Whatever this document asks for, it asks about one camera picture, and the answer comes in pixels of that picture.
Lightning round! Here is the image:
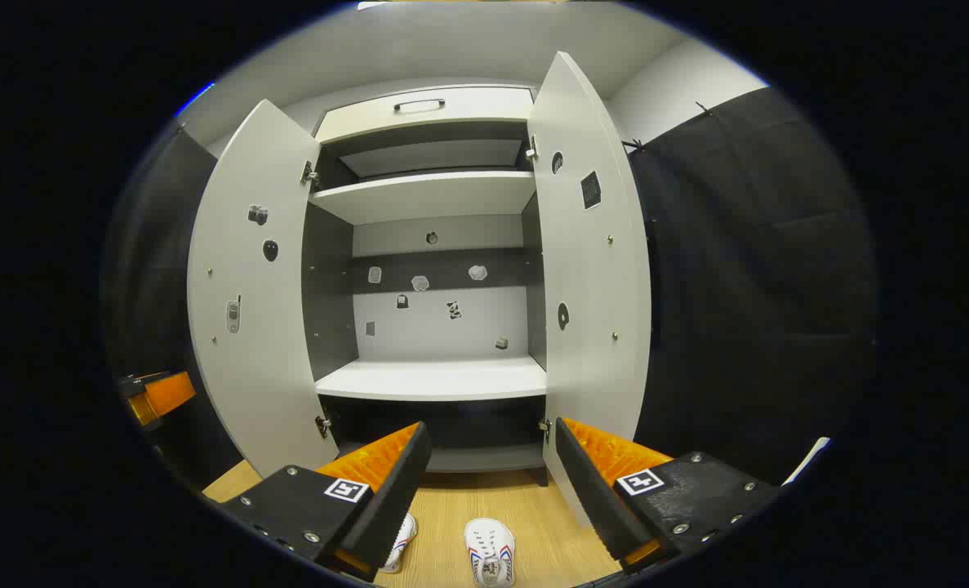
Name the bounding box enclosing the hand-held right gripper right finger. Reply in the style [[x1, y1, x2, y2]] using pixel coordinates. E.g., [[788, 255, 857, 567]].
[[554, 417, 782, 574]]

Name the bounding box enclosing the white cabinet door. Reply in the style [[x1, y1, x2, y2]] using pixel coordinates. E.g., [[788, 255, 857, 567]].
[[527, 51, 652, 528], [187, 100, 340, 479]]

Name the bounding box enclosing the black backdrop cloth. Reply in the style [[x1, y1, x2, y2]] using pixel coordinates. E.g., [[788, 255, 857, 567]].
[[102, 86, 881, 491]]

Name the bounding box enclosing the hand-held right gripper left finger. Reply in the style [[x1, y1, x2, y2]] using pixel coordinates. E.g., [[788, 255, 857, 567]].
[[221, 421, 433, 583]]

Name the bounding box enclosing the white cabinet drawer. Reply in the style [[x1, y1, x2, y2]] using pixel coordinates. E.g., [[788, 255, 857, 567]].
[[314, 86, 534, 144]]

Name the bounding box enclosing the white shoe cabinet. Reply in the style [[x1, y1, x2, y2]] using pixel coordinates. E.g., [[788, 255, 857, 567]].
[[303, 84, 552, 488]]

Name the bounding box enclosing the white sneaker shoe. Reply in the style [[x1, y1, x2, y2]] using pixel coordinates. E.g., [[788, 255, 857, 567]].
[[380, 513, 418, 574], [464, 518, 517, 587]]

